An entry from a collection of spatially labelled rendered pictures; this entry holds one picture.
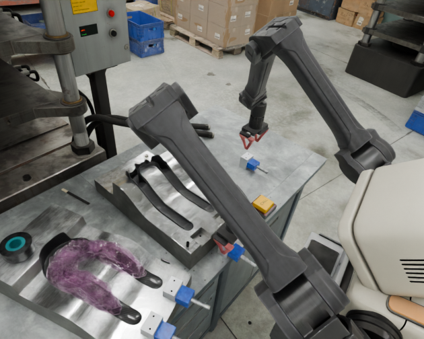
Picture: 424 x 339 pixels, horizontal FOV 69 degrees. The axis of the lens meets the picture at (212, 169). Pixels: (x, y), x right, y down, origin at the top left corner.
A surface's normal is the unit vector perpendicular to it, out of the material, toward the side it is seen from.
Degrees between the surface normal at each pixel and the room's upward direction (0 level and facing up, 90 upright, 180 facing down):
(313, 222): 0
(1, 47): 90
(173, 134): 50
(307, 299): 36
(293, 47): 54
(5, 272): 0
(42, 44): 90
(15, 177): 0
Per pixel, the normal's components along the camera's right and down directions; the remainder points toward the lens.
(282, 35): 0.12, 0.09
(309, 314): -0.04, -0.05
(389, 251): -0.55, 0.51
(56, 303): -0.16, -0.81
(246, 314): 0.08, -0.76
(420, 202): -0.40, -0.86
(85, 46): 0.76, 0.47
